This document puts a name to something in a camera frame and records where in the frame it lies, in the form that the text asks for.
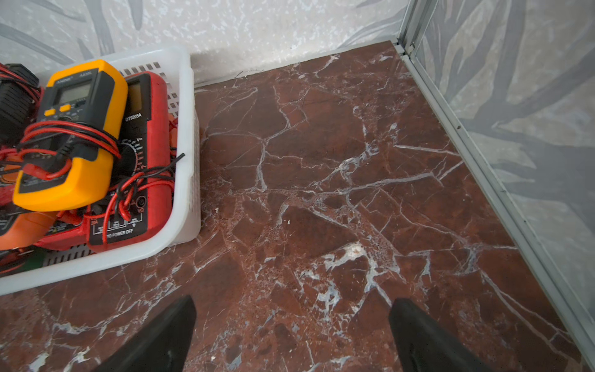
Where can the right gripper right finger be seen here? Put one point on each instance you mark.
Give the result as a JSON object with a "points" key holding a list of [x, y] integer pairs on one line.
{"points": [[423, 345]]}

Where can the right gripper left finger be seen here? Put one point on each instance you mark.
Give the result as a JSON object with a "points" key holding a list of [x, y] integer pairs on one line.
{"points": [[161, 345]]}

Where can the large red multimeter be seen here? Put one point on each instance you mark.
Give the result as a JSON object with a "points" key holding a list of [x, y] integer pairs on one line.
{"points": [[140, 197]]}

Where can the orange Victor multimeter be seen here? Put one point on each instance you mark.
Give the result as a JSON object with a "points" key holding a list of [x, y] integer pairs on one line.
{"points": [[19, 227]]}

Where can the small yellow multimeter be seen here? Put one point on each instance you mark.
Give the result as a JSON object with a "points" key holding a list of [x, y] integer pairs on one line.
{"points": [[68, 153]]}

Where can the small dark grey multimeter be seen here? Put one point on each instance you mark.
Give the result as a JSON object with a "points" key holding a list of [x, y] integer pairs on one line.
{"points": [[20, 97]]}

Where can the white plastic perforated basket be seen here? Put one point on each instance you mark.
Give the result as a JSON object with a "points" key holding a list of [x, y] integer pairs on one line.
{"points": [[184, 224]]}

